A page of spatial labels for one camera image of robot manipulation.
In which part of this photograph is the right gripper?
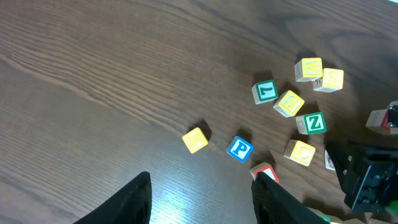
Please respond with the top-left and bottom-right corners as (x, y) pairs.
(326, 141), (397, 215)

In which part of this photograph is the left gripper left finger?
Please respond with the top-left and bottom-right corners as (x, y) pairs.
(75, 171), (152, 224)

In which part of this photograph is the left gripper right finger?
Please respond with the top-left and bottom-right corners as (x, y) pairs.
(251, 172), (327, 224)

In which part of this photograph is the blue T block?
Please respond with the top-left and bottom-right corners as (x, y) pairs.
(324, 150), (335, 171)

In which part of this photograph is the green R block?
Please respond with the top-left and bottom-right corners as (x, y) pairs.
(308, 207), (330, 223)

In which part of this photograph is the red A block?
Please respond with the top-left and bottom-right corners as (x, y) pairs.
(250, 162), (279, 183)

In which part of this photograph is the red E block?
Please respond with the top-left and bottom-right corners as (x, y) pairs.
(366, 109), (391, 135)

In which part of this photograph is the yellow C block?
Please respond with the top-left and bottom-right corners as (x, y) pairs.
(284, 139), (316, 167)

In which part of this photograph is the blue P block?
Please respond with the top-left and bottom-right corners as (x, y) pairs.
(226, 136), (254, 163)

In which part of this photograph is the green Z block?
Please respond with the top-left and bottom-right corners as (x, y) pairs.
(295, 112), (327, 135)

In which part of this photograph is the yellow block far left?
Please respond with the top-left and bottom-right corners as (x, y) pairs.
(182, 128), (208, 154)

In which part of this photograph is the yellow S block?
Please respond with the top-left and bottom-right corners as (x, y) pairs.
(313, 68), (344, 93)

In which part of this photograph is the yellow block beside L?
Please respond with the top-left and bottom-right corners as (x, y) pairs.
(273, 90), (305, 118)

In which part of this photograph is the green L block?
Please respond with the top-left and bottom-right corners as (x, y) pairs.
(252, 80), (279, 105)

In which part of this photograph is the yellow block top left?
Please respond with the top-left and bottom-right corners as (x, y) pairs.
(294, 57), (323, 82)

